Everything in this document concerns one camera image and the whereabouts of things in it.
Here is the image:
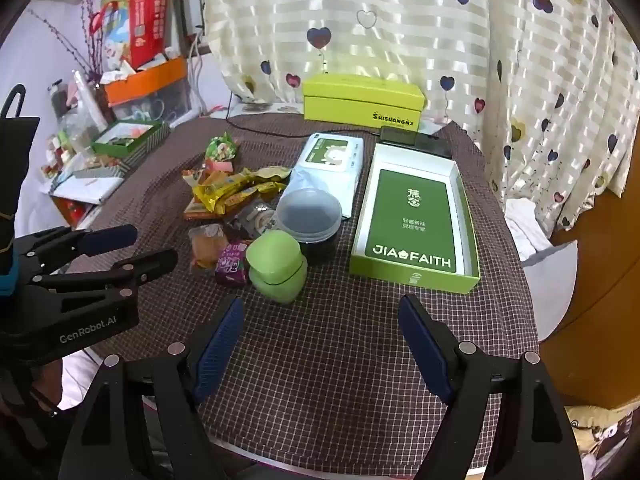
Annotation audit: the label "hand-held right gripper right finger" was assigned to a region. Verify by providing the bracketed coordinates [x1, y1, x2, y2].
[397, 292, 586, 480]

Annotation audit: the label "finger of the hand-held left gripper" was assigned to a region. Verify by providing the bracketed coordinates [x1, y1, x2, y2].
[15, 224, 139, 273]
[30, 249, 179, 311]

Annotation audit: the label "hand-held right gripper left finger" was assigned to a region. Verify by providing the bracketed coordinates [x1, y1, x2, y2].
[60, 295, 246, 480]

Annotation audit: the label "clear sponge cake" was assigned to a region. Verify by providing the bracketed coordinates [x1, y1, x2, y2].
[188, 224, 230, 275]

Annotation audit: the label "lime green box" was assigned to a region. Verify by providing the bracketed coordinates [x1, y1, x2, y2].
[348, 142, 482, 295]
[302, 73, 427, 125]

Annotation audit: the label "purple snack packet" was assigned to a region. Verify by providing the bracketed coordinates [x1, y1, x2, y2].
[215, 240, 251, 288]

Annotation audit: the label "orange white snack packet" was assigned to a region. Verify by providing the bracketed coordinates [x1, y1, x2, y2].
[181, 167, 236, 196]

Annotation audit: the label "dark pastry packet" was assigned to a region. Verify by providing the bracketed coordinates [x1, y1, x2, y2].
[225, 199, 278, 241]

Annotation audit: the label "green cartoon snack packet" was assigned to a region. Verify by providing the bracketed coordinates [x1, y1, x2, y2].
[206, 132, 240, 163]

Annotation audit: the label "white flat box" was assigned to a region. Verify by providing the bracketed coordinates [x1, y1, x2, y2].
[50, 162, 126, 206]

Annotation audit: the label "green striped gift box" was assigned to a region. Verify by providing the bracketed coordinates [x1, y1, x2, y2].
[91, 120, 171, 168]

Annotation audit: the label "small lime green jar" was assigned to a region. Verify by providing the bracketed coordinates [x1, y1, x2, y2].
[245, 231, 308, 306]

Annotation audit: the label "brown checked tablecloth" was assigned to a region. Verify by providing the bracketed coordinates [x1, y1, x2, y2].
[65, 112, 543, 471]

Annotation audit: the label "clear plastic bag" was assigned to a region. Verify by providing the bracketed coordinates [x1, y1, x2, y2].
[50, 70, 108, 156]

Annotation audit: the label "green printed card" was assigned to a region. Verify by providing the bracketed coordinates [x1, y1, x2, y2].
[365, 169, 458, 275]

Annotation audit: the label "grey round seat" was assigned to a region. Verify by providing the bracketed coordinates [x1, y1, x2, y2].
[520, 239, 581, 343]

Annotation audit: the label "clear storage bin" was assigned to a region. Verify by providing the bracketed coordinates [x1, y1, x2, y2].
[107, 80, 193, 126]

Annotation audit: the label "white cloth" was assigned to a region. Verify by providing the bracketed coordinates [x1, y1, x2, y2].
[502, 197, 553, 261]

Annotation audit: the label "black tub with clear lid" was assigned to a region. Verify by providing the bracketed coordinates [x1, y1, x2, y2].
[276, 187, 343, 267]

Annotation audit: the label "orange cardboard box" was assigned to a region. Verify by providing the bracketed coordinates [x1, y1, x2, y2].
[102, 56, 188, 107]

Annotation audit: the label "wooden cabinet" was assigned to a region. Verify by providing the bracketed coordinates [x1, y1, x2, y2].
[537, 160, 640, 411]

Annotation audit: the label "purple flower branches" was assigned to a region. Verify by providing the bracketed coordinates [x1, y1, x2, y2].
[27, 0, 123, 83]

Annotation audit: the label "cartoon printed cloth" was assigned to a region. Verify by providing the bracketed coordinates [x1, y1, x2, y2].
[565, 402, 633, 461]

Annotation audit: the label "colourful paper bag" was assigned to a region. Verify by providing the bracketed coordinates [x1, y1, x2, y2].
[100, 0, 136, 73]

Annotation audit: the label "white green wet wipes pack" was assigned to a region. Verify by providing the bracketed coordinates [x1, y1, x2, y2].
[290, 132, 368, 218]

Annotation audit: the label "black smartphone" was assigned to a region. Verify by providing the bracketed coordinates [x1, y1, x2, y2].
[379, 126, 451, 158]

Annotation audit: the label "red gift bag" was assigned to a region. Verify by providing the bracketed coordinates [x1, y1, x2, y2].
[127, 0, 176, 68]

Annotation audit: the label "closed lime green box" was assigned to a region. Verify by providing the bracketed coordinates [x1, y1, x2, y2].
[302, 73, 427, 125]

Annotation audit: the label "heart print striped curtain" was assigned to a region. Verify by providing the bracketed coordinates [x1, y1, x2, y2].
[197, 0, 640, 233]

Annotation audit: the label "black charging cable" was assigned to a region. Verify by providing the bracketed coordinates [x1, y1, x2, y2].
[225, 91, 383, 137]

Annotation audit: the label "white cables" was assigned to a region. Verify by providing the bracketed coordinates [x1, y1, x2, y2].
[187, 35, 206, 116]

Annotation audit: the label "dark window frame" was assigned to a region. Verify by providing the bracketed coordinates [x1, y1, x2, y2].
[170, 0, 206, 61]

